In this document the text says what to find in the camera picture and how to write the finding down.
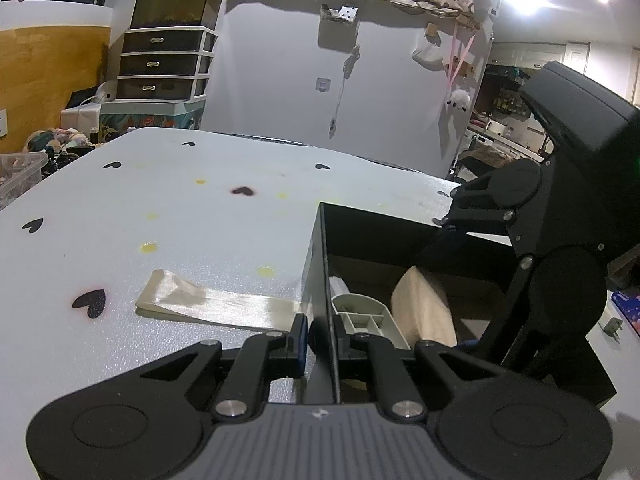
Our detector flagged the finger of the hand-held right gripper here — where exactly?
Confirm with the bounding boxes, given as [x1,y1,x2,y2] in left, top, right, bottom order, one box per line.
[432,182,525,252]
[457,256,538,358]

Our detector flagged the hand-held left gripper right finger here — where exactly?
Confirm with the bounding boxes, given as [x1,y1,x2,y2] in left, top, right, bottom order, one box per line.
[332,317,507,424]

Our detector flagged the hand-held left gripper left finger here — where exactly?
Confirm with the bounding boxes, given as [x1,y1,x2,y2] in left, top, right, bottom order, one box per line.
[142,314,307,424]

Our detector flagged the black storage box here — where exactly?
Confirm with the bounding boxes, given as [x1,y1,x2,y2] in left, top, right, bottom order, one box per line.
[300,202,617,408]

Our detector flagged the white plastic organizer tray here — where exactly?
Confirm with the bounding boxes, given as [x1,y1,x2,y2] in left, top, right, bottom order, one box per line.
[331,294,414,352]

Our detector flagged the chair with brown garment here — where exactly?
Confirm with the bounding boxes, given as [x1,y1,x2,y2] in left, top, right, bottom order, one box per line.
[452,145,517,184]

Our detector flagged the cream satin ribbon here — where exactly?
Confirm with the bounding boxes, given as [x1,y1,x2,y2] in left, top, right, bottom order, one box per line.
[135,269,313,333]

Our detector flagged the kitchen shelf with bottles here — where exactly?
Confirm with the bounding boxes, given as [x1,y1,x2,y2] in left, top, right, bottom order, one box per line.
[487,65,539,122]

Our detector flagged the blue patterned box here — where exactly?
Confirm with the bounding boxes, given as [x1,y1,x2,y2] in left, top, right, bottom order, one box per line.
[611,290,640,337]

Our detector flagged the patterned cabinet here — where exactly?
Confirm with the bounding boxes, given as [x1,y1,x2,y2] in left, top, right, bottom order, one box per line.
[99,99,207,143]

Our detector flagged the plastic drawer unit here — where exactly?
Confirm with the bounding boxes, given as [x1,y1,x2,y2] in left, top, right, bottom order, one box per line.
[116,26,220,104]

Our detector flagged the pile of plush toys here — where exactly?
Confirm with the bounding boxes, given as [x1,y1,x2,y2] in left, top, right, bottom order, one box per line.
[22,129,108,155]

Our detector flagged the white appliance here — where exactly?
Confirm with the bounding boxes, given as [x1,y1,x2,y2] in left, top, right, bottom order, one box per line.
[61,102,103,136]

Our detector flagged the clear plastic bin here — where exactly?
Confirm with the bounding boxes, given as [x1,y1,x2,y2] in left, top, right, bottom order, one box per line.
[0,152,49,211]

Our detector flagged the glass tank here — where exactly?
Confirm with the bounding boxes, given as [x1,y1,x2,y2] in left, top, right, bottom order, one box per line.
[131,0,227,31]

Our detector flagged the pink hanging straps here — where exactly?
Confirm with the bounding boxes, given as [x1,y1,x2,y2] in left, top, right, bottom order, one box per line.
[442,25,478,86]

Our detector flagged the white wall pouch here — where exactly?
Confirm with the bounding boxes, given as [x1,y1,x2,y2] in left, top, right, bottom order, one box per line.
[412,40,446,69]

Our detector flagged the hanging chain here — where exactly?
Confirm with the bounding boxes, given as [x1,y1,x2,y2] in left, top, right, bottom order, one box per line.
[327,45,362,139]

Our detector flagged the wall bracket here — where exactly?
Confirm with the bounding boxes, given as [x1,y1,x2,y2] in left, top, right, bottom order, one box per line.
[320,4,360,24]

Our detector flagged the wooden wall panel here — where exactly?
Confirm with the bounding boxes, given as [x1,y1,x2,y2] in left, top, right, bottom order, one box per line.
[0,25,112,154]

